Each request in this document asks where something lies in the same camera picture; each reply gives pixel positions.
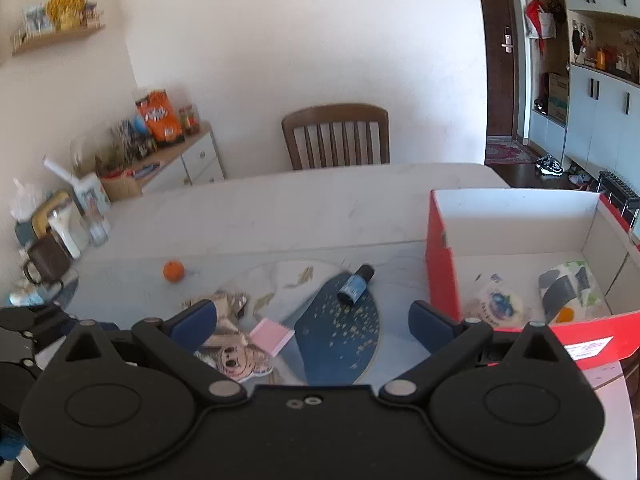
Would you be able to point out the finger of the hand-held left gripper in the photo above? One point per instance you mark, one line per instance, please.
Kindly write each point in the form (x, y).
(30, 319)
(15, 385)

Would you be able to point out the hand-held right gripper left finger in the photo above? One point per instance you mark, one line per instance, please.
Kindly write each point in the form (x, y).
(192, 322)

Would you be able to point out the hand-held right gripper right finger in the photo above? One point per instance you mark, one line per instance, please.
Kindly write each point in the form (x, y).
(430, 325)

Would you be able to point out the red cardboard box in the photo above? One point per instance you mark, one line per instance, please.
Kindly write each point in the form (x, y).
(442, 270)

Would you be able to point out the pink sticky note pad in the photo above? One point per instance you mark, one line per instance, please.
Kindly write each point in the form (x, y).
(272, 336)

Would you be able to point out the white painted desktop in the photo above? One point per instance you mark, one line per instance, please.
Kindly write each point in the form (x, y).
(300, 210)

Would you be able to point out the clear glass dish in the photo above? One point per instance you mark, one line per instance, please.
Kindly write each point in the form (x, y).
(30, 295)

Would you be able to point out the orange mandarin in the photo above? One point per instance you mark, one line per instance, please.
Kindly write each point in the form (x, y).
(173, 271)

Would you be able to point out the brown mug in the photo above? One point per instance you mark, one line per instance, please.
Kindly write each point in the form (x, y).
(47, 260)

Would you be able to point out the white round blue print packet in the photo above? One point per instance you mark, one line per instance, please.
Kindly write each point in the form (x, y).
(495, 305)

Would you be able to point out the small blue bottle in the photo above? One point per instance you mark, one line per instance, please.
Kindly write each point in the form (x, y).
(352, 287)

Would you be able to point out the clear drinking glass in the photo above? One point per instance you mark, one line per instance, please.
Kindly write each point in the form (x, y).
(97, 230)

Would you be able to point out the clear plastic bag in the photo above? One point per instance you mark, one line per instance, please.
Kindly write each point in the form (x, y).
(22, 200)

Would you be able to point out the small orange object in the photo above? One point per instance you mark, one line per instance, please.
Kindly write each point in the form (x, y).
(565, 315)

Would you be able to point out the printed white carton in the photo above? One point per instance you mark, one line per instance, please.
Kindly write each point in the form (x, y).
(95, 195)

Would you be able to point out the white wooden sideboard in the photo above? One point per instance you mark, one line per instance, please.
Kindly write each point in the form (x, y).
(200, 160)

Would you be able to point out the red patterned rug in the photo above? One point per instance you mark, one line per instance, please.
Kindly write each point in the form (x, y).
(510, 152)

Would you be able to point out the black white sneakers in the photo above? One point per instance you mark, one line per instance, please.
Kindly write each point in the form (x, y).
(549, 164)

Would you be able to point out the red lid jar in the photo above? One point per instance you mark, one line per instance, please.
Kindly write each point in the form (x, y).
(189, 121)

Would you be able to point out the blue snack packet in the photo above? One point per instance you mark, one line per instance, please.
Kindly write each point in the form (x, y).
(141, 124)

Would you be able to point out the orange snack bag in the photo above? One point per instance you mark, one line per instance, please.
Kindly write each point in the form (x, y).
(160, 117)

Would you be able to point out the pale slippers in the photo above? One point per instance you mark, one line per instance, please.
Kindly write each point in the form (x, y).
(580, 178)

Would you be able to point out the pale blue low cabinet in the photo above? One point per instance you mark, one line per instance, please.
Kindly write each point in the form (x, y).
(547, 130)

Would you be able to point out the brown wooden chair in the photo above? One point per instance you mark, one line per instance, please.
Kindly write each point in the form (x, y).
(335, 112)

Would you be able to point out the dark brown door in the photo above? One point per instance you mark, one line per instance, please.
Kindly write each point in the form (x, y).
(497, 85)

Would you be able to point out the brown cardboard carton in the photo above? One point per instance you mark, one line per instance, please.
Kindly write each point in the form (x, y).
(558, 92)

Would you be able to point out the standing photo card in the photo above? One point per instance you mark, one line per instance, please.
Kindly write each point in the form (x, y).
(36, 20)

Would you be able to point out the yellow flower bunch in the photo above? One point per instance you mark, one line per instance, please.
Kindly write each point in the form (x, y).
(65, 2)

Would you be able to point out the orange red container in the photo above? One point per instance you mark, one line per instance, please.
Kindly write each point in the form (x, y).
(604, 57)

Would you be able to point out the red white hanging bag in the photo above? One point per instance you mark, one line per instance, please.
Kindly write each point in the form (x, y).
(539, 20)

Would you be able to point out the wooden wall shelf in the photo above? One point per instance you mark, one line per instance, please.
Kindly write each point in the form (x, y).
(60, 39)

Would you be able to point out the small photo frame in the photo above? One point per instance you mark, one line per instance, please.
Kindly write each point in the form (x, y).
(92, 14)

